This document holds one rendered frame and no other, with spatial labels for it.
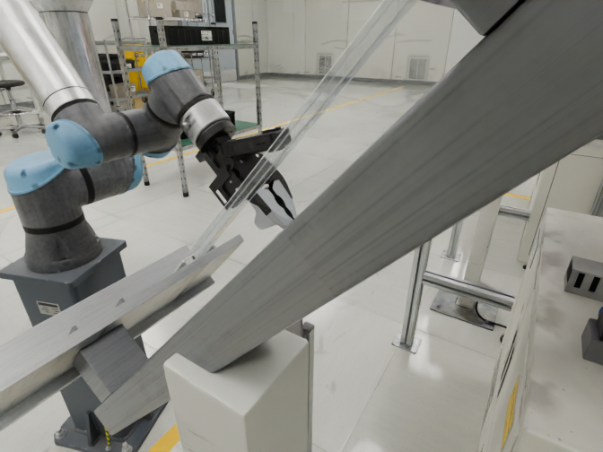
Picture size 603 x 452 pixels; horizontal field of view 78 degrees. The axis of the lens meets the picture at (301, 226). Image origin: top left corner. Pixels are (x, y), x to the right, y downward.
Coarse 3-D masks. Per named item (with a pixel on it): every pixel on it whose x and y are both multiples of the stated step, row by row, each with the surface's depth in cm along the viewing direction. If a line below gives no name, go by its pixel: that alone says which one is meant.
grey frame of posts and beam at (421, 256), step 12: (420, 252) 118; (420, 264) 119; (420, 276) 120; (408, 288) 125; (420, 288) 122; (408, 300) 126; (420, 300) 127; (408, 312) 128; (312, 324) 52; (408, 324) 131; (312, 336) 52; (408, 336) 132; (312, 348) 53; (312, 360) 54; (312, 372) 56; (312, 384) 57; (312, 396) 58; (312, 408) 60
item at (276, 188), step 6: (276, 180) 62; (270, 186) 62; (276, 186) 61; (282, 186) 62; (276, 192) 61; (282, 192) 61; (276, 198) 61; (282, 198) 61; (288, 198) 62; (282, 204) 61; (288, 204) 61; (288, 210) 60; (294, 210) 61; (294, 216) 60
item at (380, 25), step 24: (384, 0) 20; (408, 0) 19; (384, 24) 20; (360, 48) 21; (336, 72) 22; (312, 96) 24; (336, 96) 24; (312, 120) 25; (288, 144) 26; (264, 168) 29; (240, 192) 31; (216, 216) 34
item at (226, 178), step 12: (228, 120) 61; (216, 132) 59; (228, 132) 62; (204, 144) 60; (216, 144) 61; (204, 156) 63; (216, 156) 62; (240, 156) 59; (252, 156) 61; (216, 168) 62; (228, 168) 59; (240, 168) 58; (252, 168) 59; (216, 180) 61; (228, 180) 60; (228, 192) 61
